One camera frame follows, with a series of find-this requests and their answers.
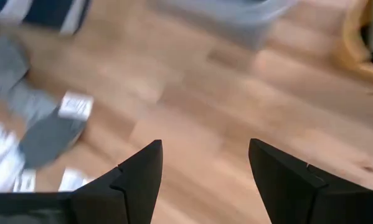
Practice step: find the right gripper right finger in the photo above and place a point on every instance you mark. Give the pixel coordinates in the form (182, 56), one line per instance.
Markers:
(298, 196)

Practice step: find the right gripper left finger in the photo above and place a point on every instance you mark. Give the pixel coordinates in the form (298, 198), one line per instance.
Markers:
(111, 199)

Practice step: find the yellow plastic bin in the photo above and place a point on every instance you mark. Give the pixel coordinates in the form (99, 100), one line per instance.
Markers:
(349, 40)

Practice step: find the clear plastic bin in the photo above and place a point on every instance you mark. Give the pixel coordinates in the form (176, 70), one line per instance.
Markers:
(236, 21)

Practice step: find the dark blue fabric basket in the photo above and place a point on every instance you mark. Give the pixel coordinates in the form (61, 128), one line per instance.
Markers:
(49, 12)

